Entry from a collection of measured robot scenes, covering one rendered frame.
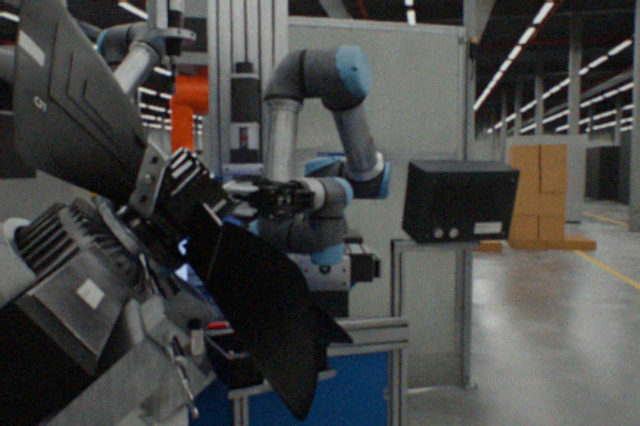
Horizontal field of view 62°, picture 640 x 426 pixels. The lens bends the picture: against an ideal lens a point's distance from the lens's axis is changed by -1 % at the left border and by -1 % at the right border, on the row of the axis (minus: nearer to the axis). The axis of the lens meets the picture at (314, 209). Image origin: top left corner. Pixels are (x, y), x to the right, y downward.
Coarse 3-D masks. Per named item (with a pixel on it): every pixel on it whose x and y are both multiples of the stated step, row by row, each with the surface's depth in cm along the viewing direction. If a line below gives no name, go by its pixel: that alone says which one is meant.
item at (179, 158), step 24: (168, 168) 74; (192, 168) 73; (168, 192) 73; (192, 192) 73; (216, 192) 74; (120, 216) 71; (168, 216) 73; (192, 216) 74; (216, 216) 76; (144, 240) 71; (168, 240) 75; (168, 264) 74
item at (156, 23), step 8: (152, 0) 82; (160, 0) 82; (152, 8) 82; (160, 8) 82; (152, 16) 82; (160, 16) 82; (152, 24) 83; (160, 24) 82; (152, 32) 83; (160, 32) 82; (168, 32) 82; (176, 32) 82; (184, 32) 83; (192, 32) 85; (152, 40) 85; (160, 40) 85; (184, 40) 85; (192, 40) 85
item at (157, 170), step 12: (144, 156) 69; (144, 168) 69; (156, 168) 72; (144, 180) 69; (156, 180) 72; (144, 192) 69; (156, 192) 72; (132, 204) 67; (144, 204) 69; (144, 216) 70
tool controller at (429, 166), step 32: (416, 160) 138; (448, 160) 140; (480, 160) 142; (416, 192) 134; (448, 192) 131; (480, 192) 133; (512, 192) 135; (416, 224) 134; (448, 224) 134; (480, 224) 136
